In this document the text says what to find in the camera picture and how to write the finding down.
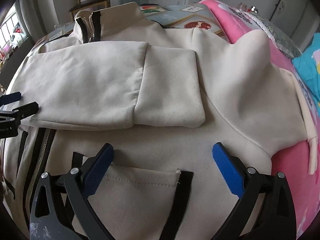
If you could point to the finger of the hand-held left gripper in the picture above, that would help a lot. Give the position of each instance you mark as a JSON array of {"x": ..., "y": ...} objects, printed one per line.
[
  {"x": 10, "y": 98},
  {"x": 26, "y": 108}
]

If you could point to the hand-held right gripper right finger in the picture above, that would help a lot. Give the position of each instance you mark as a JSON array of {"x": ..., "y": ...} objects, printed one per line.
[{"x": 227, "y": 172}]

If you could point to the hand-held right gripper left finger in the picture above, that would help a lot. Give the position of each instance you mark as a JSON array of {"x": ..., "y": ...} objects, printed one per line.
[{"x": 97, "y": 171}]

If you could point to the cream zip jacket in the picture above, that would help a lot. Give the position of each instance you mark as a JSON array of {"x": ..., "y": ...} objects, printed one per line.
[{"x": 160, "y": 85}]

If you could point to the pink printed blanket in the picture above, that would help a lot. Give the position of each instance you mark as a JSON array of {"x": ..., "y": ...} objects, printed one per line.
[{"x": 287, "y": 192}]

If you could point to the metal window grille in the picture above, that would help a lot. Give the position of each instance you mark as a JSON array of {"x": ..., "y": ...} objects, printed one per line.
[{"x": 7, "y": 30}]

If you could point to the grey curtain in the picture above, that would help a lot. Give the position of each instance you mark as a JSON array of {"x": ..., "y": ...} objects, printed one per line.
[{"x": 28, "y": 12}]

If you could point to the teal printed pillow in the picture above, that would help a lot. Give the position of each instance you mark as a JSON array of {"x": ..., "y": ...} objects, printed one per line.
[{"x": 307, "y": 72}]

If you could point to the grey lace cloth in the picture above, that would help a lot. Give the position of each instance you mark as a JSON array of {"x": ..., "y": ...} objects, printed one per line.
[{"x": 277, "y": 35}]

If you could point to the patterned tablecloth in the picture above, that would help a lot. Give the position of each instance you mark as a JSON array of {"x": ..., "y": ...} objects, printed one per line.
[{"x": 175, "y": 15}]

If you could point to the pink bottle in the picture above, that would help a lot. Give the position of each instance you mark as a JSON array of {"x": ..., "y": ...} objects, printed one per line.
[{"x": 241, "y": 5}]

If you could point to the white wardrobe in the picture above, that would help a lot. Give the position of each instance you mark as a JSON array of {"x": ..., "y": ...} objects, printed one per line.
[{"x": 287, "y": 5}]

